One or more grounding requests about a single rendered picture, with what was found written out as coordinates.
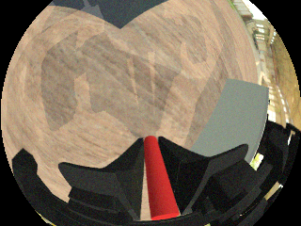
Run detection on red peg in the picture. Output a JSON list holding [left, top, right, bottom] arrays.
[[144, 136, 180, 219]]

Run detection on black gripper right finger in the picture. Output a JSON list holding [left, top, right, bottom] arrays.
[[158, 137, 248, 215]]

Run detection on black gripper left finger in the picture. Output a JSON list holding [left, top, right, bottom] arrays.
[[57, 138, 146, 221]]

